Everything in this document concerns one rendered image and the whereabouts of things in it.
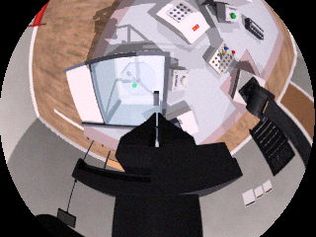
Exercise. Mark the light grey bench mat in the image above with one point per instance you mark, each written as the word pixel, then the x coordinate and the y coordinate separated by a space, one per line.
pixel 139 30

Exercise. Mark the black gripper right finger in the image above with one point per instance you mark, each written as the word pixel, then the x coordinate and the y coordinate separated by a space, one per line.
pixel 171 135

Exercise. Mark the white tube rack with holes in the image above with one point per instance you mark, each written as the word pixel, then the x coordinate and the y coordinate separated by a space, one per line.
pixel 223 60

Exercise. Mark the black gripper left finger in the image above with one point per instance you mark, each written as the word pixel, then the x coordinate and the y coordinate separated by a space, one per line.
pixel 144 134

